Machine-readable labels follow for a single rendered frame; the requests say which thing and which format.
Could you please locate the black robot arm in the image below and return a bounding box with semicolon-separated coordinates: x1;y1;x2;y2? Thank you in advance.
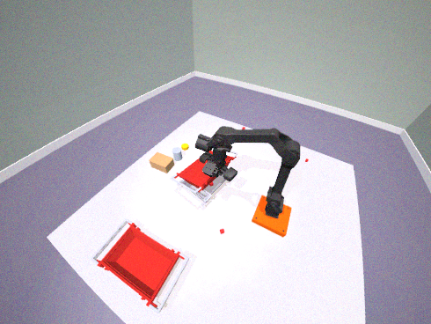
194;126;300;219

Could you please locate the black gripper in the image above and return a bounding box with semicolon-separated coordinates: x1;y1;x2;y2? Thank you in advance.
200;152;237;181

